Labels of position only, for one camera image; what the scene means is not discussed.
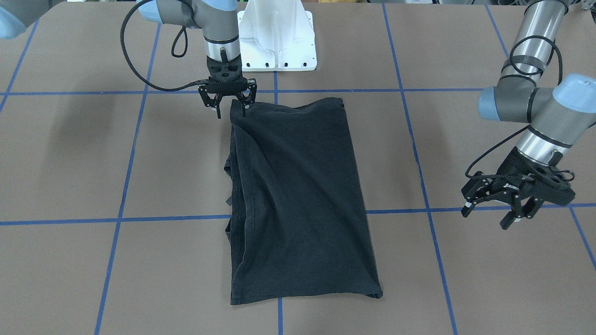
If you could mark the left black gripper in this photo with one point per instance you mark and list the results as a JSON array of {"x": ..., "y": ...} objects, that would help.
[{"x": 516, "y": 164}]

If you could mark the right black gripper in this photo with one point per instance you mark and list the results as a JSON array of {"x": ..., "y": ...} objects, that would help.
[{"x": 205, "y": 94}]

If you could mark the black graphic t-shirt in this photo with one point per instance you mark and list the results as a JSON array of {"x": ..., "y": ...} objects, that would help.
[{"x": 298, "y": 225}]

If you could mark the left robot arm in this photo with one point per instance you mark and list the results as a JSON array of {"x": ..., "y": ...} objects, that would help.
[{"x": 554, "y": 119}]

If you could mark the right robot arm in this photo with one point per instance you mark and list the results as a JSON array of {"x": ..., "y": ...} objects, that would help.
[{"x": 218, "y": 22}]

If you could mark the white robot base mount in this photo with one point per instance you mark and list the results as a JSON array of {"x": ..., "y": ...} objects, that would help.
[{"x": 277, "y": 35}]

